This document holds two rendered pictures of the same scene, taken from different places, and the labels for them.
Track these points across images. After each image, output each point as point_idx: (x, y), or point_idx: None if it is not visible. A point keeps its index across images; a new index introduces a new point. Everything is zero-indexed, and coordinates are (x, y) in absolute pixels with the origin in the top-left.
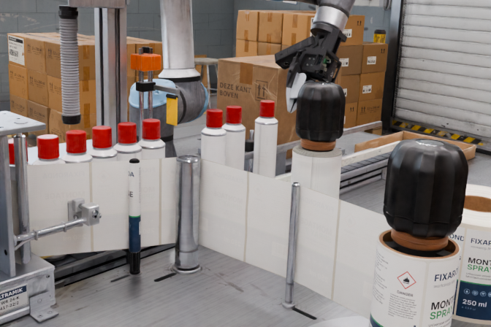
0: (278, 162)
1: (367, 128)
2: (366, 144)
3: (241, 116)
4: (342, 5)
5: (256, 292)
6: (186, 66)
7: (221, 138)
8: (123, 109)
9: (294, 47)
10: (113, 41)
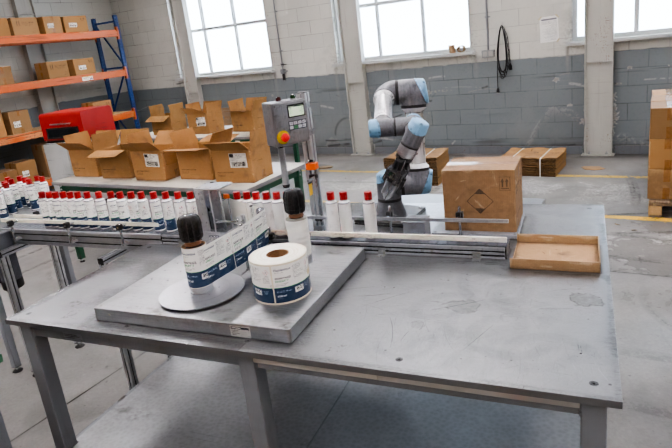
0: (417, 228)
1: (487, 221)
2: (533, 236)
3: (343, 196)
4: (404, 142)
5: None
6: (412, 162)
7: (328, 205)
8: (314, 184)
9: None
10: (306, 155)
